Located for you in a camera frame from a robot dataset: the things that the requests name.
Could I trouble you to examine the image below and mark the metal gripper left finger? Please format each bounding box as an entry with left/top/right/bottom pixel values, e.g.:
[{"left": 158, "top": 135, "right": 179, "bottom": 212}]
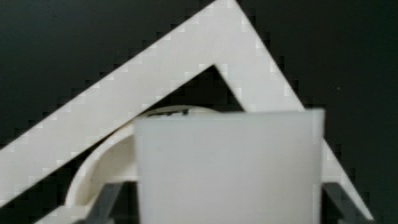
[{"left": 73, "top": 181, "right": 140, "bottom": 224}]

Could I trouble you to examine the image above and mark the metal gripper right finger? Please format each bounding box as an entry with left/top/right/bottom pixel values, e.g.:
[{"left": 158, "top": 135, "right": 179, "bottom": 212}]
[{"left": 320, "top": 182, "right": 375, "bottom": 224}]

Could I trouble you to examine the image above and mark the white stool leg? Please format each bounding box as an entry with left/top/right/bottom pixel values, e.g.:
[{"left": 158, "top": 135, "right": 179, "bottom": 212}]
[{"left": 135, "top": 110, "right": 323, "bottom": 224}]

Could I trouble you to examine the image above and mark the white L-shaped fence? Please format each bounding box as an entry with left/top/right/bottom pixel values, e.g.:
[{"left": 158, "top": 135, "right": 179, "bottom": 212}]
[{"left": 0, "top": 0, "right": 377, "bottom": 224}]

